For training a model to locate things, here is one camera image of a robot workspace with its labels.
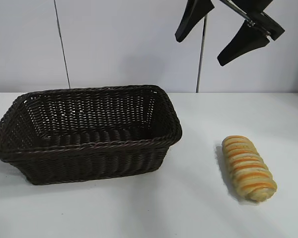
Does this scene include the long twisted striped bread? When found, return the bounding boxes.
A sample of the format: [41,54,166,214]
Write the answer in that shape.
[221,135,278,203]

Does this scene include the dark brown wicker basket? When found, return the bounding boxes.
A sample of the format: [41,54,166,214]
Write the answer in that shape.
[0,84,184,186]

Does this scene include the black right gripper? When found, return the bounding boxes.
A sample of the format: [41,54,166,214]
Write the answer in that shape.
[175,0,286,66]

